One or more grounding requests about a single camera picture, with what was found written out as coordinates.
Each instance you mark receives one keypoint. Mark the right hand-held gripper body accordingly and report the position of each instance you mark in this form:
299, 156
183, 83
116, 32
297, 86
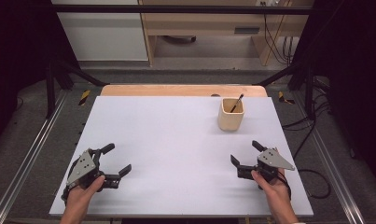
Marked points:
274, 160

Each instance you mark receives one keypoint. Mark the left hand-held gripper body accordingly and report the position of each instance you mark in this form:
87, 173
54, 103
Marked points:
83, 168

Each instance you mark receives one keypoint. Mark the cream square cup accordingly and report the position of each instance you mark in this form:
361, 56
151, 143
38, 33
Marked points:
229, 121

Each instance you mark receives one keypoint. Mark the brown stick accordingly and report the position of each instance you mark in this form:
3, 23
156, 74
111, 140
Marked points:
236, 104

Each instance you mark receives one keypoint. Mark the person's left hand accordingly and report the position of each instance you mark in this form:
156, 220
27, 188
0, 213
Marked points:
81, 196

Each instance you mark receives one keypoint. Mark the person's right hand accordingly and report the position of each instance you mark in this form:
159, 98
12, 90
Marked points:
274, 193

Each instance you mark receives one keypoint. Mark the yellow black hazard tape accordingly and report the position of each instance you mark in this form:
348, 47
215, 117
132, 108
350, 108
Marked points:
84, 97
283, 98

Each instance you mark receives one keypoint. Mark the black metal stand strut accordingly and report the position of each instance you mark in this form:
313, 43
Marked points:
297, 84
64, 81

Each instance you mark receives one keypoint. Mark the light wooden board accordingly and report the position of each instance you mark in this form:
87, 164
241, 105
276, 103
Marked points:
176, 90

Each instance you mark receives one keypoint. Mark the black curtain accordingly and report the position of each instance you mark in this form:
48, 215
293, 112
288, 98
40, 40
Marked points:
17, 62
347, 77

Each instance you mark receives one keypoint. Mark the white cabinet panel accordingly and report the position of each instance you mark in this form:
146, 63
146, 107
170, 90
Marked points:
108, 34

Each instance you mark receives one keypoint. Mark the light wooden desk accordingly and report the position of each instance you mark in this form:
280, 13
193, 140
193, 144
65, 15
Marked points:
201, 21

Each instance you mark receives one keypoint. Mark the white power outlet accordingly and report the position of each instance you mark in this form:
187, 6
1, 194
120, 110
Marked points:
271, 2

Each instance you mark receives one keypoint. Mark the aluminium floor rail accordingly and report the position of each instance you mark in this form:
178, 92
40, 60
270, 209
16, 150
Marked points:
27, 155
331, 161

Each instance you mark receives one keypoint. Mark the black metal frame bar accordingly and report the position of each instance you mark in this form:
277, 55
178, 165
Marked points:
176, 9

